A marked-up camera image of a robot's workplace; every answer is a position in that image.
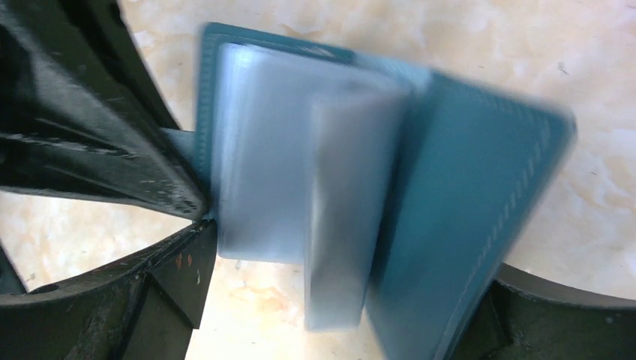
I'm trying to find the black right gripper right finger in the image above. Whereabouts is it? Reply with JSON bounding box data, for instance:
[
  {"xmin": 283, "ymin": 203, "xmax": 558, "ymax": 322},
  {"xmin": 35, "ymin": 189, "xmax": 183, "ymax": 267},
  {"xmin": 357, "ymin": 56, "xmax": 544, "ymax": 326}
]
[{"xmin": 449, "ymin": 264, "xmax": 635, "ymax": 359}]

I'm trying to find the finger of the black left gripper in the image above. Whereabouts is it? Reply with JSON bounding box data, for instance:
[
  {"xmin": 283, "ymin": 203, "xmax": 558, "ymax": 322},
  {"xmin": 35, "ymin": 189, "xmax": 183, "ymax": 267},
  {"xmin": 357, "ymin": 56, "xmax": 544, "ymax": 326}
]
[{"xmin": 1, "ymin": 1, "xmax": 208, "ymax": 220}]

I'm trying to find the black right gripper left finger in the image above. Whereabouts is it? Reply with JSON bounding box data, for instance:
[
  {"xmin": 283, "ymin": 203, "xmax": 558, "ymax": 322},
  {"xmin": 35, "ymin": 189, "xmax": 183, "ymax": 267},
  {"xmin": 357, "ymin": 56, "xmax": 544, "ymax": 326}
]
[{"xmin": 1, "ymin": 220, "xmax": 217, "ymax": 359}]

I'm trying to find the teal card holder wallet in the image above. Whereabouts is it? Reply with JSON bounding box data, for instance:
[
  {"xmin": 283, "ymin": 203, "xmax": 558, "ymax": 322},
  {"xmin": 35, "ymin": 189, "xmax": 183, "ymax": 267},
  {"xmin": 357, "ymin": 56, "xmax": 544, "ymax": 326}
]
[{"xmin": 169, "ymin": 22, "xmax": 577, "ymax": 359}]

